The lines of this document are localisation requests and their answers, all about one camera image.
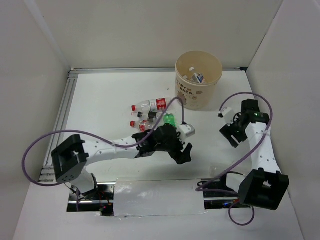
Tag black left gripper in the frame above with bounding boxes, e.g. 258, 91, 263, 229
155, 132, 193, 165

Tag green plastic bottle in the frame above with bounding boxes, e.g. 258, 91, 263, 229
162, 113, 177, 127

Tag clear bottle red label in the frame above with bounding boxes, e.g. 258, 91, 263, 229
131, 97, 172, 112
129, 120, 159, 133

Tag clear bottle blue white label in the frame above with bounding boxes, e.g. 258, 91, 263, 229
189, 67, 207, 84

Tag clear bottle black label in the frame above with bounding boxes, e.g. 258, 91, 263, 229
136, 111, 162, 123

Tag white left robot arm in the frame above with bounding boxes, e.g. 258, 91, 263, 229
51, 123, 195, 200

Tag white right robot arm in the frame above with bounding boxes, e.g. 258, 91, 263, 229
218, 99, 290, 211

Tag beige cartoon bin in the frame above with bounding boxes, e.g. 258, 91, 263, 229
175, 51, 223, 110

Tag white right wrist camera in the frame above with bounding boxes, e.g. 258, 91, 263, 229
218, 107, 236, 126

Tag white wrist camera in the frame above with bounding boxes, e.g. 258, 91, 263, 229
177, 124, 195, 141
218, 107, 236, 126

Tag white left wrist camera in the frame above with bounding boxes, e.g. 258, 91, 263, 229
177, 124, 195, 141

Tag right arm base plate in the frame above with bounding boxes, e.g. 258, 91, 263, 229
203, 177, 238, 210

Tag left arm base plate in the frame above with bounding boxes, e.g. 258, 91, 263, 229
65, 181, 116, 217

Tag aluminium frame rails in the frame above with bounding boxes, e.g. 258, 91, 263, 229
54, 68, 252, 182

